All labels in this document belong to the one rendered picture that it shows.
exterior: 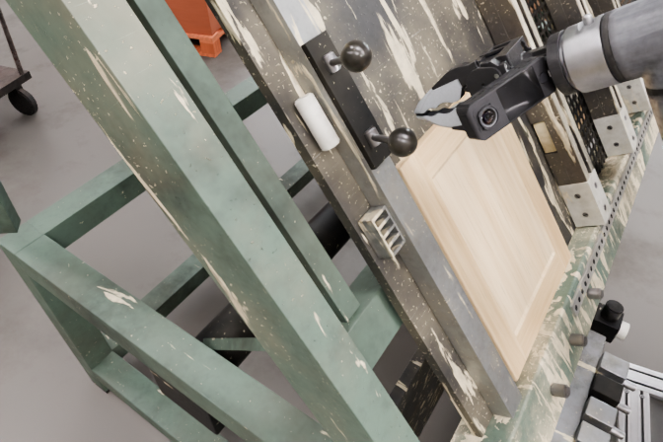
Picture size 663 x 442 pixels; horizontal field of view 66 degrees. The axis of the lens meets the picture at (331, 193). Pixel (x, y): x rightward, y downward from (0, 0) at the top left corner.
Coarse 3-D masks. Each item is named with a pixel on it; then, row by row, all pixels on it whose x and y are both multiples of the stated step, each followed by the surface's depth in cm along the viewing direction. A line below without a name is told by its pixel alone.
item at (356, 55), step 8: (352, 40) 59; (360, 40) 59; (344, 48) 58; (352, 48) 58; (360, 48) 58; (368, 48) 58; (328, 56) 68; (344, 56) 58; (352, 56) 58; (360, 56) 58; (368, 56) 58; (328, 64) 68; (336, 64) 66; (344, 64) 59; (352, 64) 58; (360, 64) 58; (368, 64) 59
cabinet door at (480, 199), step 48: (432, 144) 88; (480, 144) 99; (432, 192) 86; (480, 192) 96; (528, 192) 108; (480, 240) 94; (528, 240) 106; (480, 288) 92; (528, 288) 104; (528, 336) 100
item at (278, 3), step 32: (256, 0) 67; (288, 0) 67; (288, 32) 67; (320, 32) 70; (288, 64) 71; (320, 96) 71; (352, 160) 74; (384, 160) 76; (384, 192) 75; (416, 224) 79; (416, 256) 79; (448, 288) 82; (448, 320) 84; (480, 352) 86; (480, 384) 89; (512, 384) 91; (512, 416) 89
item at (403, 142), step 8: (368, 128) 73; (400, 128) 62; (408, 128) 62; (368, 136) 72; (376, 136) 70; (384, 136) 68; (392, 136) 62; (400, 136) 62; (408, 136) 61; (416, 136) 63; (376, 144) 72; (392, 144) 62; (400, 144) 61; (408, 144) 61; (416, 144) 62; (392, 152) 63; (400, 152) 62; (408, 152) 62
